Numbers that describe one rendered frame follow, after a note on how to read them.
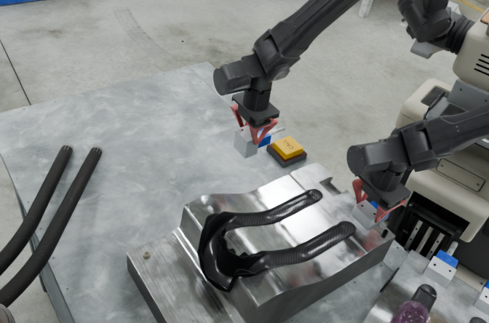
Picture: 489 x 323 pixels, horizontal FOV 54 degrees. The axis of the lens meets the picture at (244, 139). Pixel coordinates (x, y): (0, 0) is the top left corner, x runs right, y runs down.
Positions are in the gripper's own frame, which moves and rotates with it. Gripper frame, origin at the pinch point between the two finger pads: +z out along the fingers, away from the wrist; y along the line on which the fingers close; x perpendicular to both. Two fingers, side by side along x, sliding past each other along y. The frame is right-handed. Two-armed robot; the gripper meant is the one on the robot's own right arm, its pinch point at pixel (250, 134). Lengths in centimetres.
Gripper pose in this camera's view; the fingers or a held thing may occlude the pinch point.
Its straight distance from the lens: 112.8
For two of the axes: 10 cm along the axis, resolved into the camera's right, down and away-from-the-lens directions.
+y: 5.6, 5.9, -5.8
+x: 8.2, -3.0, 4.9
